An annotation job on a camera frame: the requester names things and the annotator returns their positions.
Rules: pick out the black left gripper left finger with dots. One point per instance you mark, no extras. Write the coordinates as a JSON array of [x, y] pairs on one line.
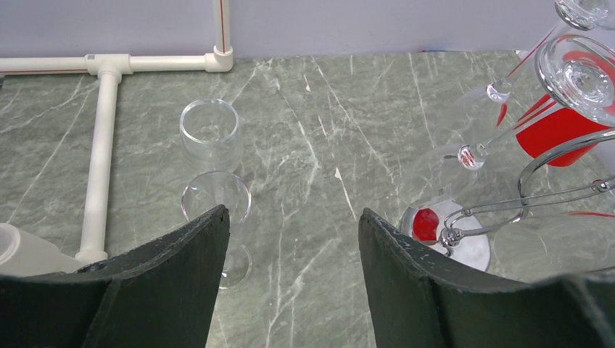
[[160, 294]]

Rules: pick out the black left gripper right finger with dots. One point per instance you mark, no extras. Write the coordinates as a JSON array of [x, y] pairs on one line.
[[420, 298]]

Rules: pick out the chrome wine glass rack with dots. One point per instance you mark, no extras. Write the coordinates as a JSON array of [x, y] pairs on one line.
[[459, 232]]

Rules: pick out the red plastic wine glass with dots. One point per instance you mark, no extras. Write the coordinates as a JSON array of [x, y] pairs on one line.
[[561, 124]]

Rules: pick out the white PVC pipe frame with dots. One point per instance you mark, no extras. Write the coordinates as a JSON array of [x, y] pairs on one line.
[[24, 254]]

